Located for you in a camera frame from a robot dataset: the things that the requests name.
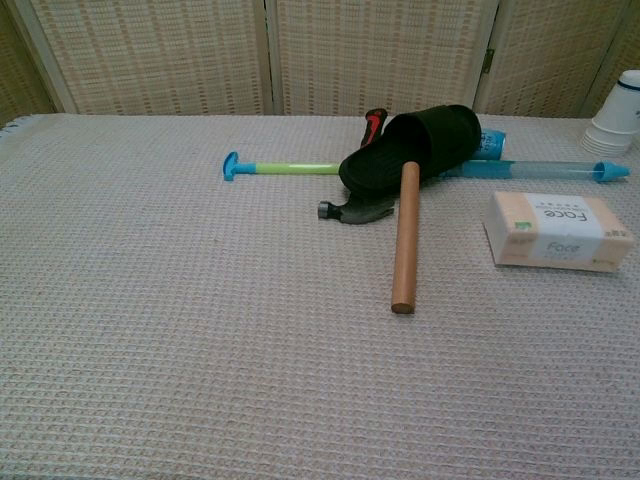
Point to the blue drink can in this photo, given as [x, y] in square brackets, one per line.
[492, 144]

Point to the white paper cup stack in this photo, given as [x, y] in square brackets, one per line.
[617, 120]

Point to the brass screen hinge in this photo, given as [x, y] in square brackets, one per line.
[489, 61]

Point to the woven waffle tablecloth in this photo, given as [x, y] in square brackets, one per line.
[200, 325]

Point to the woven folding screen panel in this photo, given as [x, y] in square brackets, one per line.
[380, 50]
[545, 60]
[625, 45]
[150, 55]
[20, 65]

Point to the red black claw hammer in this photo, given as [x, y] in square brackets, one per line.
[357, 212]

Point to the black slipper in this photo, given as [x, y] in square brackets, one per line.
[430, 140]

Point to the blue green water pump toy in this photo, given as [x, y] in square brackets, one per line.
[290, 168]

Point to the wooden round rod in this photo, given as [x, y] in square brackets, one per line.
[406, 250]

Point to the white tissue pack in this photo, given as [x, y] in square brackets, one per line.
[555, 230]

